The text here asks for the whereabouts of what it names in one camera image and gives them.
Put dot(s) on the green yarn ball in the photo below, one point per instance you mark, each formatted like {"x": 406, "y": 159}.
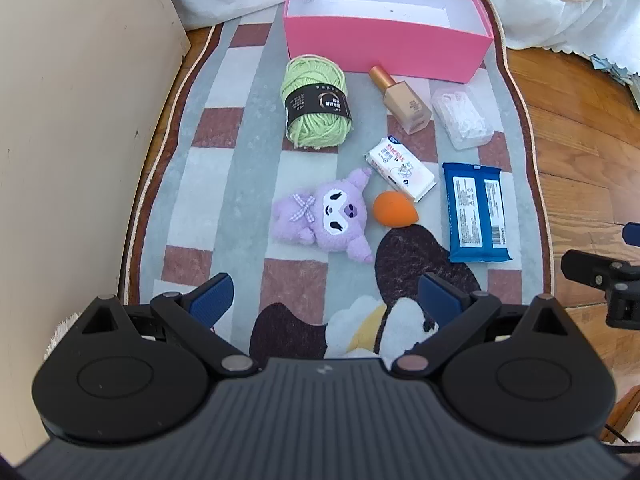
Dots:
{"x": 315, "y": 120}

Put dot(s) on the orange makeup sponge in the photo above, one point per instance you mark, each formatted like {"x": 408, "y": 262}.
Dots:
{"x": 392, "y": 208}

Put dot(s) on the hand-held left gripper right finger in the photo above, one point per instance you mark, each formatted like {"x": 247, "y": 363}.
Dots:
{"x": 439, "y": 296}

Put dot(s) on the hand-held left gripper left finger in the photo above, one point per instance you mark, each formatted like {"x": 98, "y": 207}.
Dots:
{"x": 216, "y": 296}

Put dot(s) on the pink cardboard box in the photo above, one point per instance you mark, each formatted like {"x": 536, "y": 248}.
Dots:
{"x": 380, "y": 45}

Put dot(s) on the blue wet wipes pack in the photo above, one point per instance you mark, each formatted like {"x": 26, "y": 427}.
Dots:
{"x": 475, "y": 210}

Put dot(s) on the checkered cartoon rug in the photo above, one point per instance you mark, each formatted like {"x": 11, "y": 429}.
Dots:
{"x": 225, "y": 160}

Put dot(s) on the clear plastic floss pick box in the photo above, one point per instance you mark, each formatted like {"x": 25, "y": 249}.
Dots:
{"x": 462, "y": 120}

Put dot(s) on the white tissue pack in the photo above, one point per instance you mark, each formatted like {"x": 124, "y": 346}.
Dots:
{"x": 400, "y": 167}

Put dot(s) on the white bed skirt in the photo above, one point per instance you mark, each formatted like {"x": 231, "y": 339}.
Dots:
{"x": 540, "y": 20}

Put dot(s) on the purple plush toy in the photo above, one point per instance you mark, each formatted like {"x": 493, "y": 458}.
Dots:
{"x": 335, "y": 215}

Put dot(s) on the beige foundation bottle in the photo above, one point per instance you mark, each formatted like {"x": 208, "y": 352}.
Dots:
{"x": 405, "y": 107}

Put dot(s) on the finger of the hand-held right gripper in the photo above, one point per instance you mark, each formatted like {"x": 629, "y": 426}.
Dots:
{"x": 590, "y": 266}
{"x": 632, "y": 234}

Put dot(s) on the cream cabinet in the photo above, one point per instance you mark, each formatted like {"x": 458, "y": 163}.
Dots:
{"x": 75, "y": 110}

